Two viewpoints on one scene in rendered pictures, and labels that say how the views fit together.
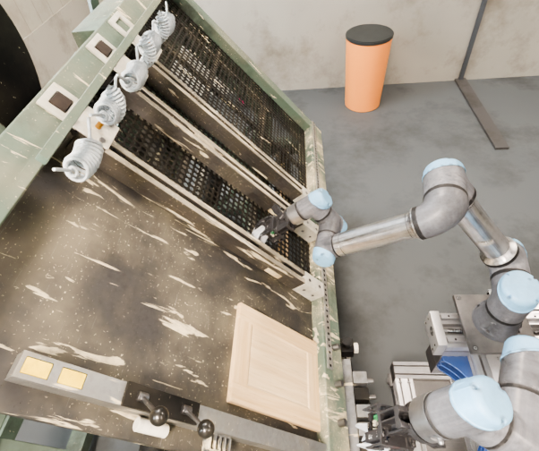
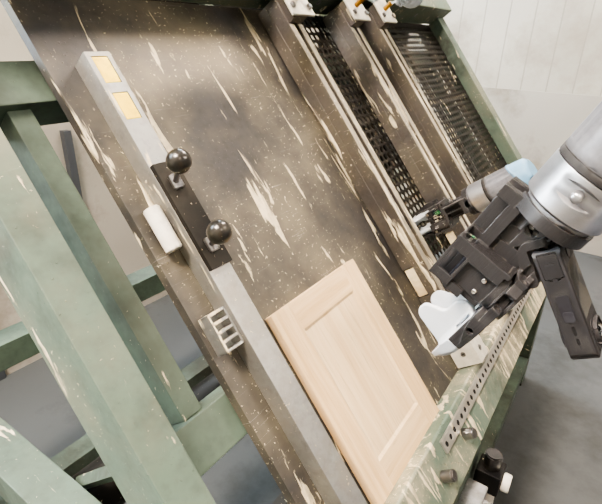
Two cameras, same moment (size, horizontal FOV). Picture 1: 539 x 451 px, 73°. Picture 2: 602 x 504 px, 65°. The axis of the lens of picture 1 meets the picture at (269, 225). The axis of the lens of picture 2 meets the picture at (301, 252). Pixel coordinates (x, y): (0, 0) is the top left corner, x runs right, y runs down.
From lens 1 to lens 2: 0.71 m
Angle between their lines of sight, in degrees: 31
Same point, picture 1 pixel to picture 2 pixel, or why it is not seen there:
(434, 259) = not seen: outside the picture
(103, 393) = (143, 142)
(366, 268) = (583, 480)
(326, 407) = (408, 481)
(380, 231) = not seen: outside the picture
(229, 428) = (248, 325)
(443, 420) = (591, 121)
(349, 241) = not seen: hidden behind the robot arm
